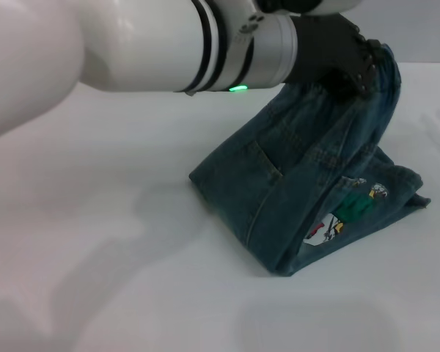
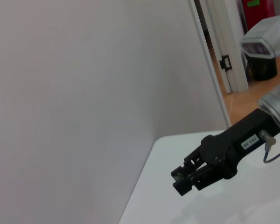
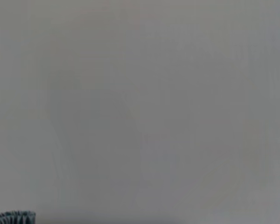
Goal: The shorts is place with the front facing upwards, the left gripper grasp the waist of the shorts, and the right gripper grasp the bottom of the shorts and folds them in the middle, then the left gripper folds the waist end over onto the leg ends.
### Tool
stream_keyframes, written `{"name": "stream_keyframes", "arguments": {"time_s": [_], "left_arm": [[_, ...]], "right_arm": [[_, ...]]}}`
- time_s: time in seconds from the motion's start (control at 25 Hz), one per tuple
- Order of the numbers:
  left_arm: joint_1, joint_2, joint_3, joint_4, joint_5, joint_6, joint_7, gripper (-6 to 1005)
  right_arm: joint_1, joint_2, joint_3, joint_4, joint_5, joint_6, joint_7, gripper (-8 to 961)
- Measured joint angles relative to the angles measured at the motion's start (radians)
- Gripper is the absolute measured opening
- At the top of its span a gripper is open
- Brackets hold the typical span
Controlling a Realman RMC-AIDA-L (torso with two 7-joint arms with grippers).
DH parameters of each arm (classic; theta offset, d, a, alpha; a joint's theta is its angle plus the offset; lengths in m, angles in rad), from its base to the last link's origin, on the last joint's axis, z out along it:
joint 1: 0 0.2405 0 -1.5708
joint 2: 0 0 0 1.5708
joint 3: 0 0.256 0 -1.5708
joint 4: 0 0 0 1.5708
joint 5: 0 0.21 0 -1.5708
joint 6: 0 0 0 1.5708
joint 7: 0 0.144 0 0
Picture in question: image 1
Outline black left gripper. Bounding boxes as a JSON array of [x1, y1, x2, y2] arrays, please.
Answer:
[[284, 12, 383, 97]]

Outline blue denim shorts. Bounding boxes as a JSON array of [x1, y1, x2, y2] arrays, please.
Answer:
[[188, 42, 432, 279]]

